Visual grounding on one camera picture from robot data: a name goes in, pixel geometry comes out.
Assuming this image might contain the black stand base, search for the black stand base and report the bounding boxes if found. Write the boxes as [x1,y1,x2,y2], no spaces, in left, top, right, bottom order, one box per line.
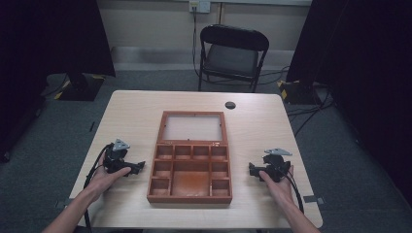
[57,73,106,102]
[277,79,323,106]

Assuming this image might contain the black folding chair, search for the black folding chair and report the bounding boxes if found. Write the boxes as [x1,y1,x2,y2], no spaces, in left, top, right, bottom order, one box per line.
[197,23,271,94]

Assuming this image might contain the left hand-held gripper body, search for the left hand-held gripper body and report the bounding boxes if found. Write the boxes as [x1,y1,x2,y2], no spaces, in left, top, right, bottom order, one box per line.
[102,138,137,176]

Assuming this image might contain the black wall socket cable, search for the black wall socket cable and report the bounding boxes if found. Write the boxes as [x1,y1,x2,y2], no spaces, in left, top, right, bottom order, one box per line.
[191,5,208,81]

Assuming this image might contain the brown wooden compartment box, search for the brown wooden compartment box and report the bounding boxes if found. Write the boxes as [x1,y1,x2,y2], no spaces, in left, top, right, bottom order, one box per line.
[146,110,233,205]

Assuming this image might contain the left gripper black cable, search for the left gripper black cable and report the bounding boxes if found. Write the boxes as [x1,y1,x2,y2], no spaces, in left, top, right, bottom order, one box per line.
[83,143,114,233]

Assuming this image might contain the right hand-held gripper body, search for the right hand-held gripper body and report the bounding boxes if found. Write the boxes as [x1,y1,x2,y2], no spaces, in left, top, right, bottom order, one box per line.
[257,148,292,183]

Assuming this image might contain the black curtain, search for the black curtain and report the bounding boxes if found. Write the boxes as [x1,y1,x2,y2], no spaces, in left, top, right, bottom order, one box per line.
[286,0,412,208]

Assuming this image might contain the black floor cables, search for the black floor cables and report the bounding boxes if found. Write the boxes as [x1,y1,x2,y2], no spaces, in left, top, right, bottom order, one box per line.
[286,87,336,138]

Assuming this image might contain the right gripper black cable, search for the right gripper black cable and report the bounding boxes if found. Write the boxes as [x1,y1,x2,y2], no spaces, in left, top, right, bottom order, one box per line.
[281,170,305,216]

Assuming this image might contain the white wall socket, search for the white wall socket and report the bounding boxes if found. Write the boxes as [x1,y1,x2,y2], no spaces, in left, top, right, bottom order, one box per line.
[189,0,212,15]

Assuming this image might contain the person's left hand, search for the person's left hand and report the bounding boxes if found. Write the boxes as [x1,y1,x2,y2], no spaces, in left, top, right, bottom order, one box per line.
[86,151,132,204]

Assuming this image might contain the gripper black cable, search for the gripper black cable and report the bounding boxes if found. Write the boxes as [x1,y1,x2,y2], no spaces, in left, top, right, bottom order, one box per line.
[281,170,305,216]
[83,143,114,233]

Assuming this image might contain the person's right hand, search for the person's right hand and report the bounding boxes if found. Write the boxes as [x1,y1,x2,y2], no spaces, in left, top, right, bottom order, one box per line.
[258,165,296,209]

